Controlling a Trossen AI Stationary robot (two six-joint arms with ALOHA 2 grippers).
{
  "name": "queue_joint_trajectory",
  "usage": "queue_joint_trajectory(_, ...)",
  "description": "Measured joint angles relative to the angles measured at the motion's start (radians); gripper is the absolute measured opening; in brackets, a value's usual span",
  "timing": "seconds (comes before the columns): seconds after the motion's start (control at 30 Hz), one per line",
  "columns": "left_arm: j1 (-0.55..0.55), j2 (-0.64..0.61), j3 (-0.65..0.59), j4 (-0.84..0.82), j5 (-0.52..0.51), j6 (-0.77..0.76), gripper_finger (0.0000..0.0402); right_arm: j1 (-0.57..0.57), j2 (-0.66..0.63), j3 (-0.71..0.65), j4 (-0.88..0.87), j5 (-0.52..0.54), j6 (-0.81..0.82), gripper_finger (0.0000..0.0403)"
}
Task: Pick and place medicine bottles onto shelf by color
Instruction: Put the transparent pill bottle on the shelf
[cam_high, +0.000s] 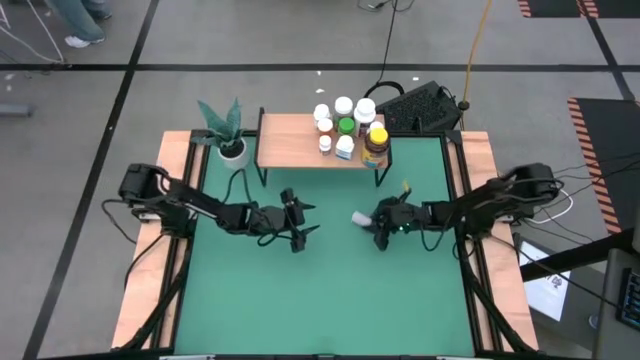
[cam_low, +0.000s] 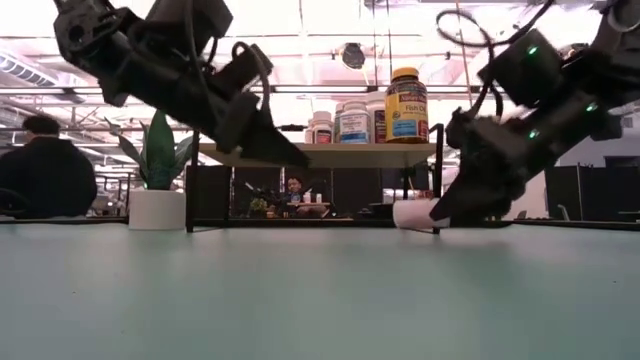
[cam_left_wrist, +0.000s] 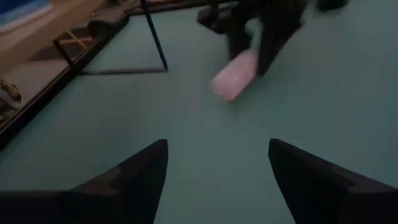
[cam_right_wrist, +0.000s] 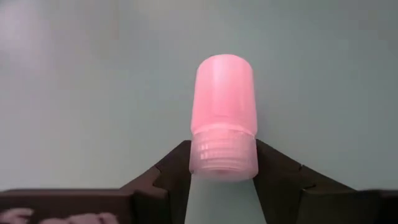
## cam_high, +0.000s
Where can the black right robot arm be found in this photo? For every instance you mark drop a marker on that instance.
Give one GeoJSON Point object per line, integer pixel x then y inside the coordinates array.
{"type": "Point", "coordinates": [490, 199]}

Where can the person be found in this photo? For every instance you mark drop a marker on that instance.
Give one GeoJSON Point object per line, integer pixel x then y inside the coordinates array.
{"type": "Point", "coordinates": [80, 20]}

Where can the fish oil bottle yellow cap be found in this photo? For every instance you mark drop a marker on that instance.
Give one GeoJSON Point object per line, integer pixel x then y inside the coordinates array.
{"type": "Point", "coordinates": [378, 139]}

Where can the white bottle dark red label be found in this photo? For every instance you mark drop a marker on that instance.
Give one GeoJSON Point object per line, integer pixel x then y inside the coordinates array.
{"type": "Point", "coordinates": [365, 107]}

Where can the grey equipment cabinet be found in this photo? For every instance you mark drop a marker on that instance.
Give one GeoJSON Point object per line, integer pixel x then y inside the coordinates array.
{"type": "Point", "coordinates": [612, 320]}

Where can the small white bottle black label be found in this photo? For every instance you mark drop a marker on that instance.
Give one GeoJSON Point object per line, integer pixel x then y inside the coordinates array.
{"type": "Point", "coordinates": [325, 142]}

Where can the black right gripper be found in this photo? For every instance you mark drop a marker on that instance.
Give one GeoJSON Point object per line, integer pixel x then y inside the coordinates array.
{"type": "Point", "coordinates": [412, 217]}

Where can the wooden shelf black metal frame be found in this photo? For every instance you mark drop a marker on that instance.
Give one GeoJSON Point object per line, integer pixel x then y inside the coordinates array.
{"type": "Point", "coordinates": [285, 142]}

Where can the black orange striped floor mat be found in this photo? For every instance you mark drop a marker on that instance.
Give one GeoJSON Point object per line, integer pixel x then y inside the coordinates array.
{"type": "Point", "coordinates": [615, 150]}
{"type": "Point", "coordinates": [555, 7]}

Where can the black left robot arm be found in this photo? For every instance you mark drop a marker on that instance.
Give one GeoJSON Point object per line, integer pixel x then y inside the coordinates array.
{"type": "Point", "coordinates": [210, 209]}

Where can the orange pill bottle white cap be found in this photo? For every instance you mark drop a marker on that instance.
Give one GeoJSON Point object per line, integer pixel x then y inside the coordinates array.
{"type": "Point", "coordinates": [325, 125]}

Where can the green snake plant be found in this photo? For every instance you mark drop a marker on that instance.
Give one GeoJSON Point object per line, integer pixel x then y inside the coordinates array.
{"type": "Point", "coordinates": [225, 125]}

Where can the clear gummies bottle white cap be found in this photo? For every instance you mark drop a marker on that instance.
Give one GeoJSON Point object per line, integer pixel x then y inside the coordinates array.
{"type": "Point", "coordinates": [343, 105]}

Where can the green cap supplement bottle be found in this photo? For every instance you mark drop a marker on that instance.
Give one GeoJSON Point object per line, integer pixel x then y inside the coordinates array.
{"type": "Point", "coordinates": [346, 126]}

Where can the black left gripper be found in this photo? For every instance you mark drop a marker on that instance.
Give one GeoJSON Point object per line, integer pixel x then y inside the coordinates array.
{"type": "Point", "coordinates": [277, 221]}

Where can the grey floor box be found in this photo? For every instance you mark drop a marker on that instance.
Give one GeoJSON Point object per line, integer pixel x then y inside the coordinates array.
{"type": "Point", "coordinates": [15, 110]}

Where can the small plain white bottle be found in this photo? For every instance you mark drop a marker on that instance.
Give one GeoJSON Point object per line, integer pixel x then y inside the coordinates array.
{"type": "Point", "coordinates": [360, 218]}

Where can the white round plant pot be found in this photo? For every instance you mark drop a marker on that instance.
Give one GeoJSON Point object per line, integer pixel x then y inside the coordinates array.
{"type": "Point", "coordinates": [239, 159]}

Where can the black metal beam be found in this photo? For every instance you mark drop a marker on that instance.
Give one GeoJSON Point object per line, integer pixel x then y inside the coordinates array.
{"type": "Point", "coordinates": [575, 257]}

